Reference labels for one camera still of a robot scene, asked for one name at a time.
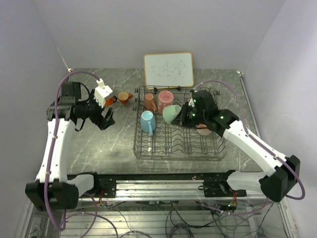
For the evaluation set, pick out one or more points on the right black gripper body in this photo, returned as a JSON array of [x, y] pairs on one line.
[[190, 118]]

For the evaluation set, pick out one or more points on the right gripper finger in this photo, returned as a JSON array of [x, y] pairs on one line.
[[178, 121], [184, 110]]

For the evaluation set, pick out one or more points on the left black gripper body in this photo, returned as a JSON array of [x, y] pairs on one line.
[[94, 113]]

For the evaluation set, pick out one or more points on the mint green cup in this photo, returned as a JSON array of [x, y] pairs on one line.
[[170, 113]]

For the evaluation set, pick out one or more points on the large orange mug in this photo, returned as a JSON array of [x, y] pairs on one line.
[[110, 101]]

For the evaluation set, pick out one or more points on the small orange cup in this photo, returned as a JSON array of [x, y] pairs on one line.
[[124, 97]]

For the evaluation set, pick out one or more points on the light blue mug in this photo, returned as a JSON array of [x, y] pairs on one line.
[[148, 122]]

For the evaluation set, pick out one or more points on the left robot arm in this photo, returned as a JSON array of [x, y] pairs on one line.
[[51, 183]]

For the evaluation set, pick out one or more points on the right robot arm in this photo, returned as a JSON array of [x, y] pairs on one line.
[[280, 173]]

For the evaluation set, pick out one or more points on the pale pink gradient mug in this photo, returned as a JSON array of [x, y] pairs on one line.
[[203, 130]]

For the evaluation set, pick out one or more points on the dusty pink mug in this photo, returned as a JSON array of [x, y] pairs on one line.
[[165, 98]]

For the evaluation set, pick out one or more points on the salmon pink mug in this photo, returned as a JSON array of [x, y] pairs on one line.
[[149, 102]]

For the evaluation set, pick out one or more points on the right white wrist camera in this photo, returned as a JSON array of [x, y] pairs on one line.
[[191, 103]]

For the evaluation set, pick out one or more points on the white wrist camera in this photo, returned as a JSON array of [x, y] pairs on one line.
[[191, 103], [102, 92]]

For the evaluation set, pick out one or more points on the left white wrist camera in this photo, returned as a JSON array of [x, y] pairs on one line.
[[102, 92]]

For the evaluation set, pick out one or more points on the grey wire dish rack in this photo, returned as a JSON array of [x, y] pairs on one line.
[[172, 142]]

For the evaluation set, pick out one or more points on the white whiteboard with wooden frame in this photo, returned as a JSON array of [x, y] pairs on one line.
[[168, 70]]

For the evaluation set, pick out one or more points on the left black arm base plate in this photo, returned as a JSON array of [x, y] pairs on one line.
[[104, 185]]

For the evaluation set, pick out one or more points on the aluminium frame rail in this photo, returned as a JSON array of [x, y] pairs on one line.
[[161, 188]]

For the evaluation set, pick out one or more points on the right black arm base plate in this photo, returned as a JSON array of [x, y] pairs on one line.
[[216, 185]]

